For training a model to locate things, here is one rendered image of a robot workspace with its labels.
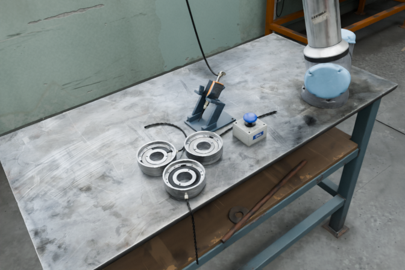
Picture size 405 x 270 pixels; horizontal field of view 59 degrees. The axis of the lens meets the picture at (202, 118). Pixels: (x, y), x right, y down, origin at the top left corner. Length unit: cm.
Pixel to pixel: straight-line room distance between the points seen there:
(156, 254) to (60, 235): 32
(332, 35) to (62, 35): 180
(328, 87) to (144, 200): 56
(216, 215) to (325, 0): 70
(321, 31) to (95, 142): 70
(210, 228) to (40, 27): 166
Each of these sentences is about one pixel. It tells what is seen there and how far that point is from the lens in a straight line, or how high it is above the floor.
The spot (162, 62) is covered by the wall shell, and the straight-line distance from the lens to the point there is 280.
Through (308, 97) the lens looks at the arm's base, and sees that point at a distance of 120.
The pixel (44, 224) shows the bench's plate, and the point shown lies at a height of 80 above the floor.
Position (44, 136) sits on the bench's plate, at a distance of 119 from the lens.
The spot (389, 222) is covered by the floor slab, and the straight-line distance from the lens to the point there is 201.
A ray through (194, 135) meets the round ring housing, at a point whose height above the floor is 83.
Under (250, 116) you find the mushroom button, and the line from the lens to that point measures 101.
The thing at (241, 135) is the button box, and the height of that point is 82.
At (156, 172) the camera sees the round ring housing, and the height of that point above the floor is 82.
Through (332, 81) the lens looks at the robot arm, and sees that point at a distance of 100.
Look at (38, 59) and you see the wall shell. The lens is 243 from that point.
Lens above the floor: 147
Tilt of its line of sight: 36 degrees down
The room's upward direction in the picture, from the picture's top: 3 degrees counter-clockwise
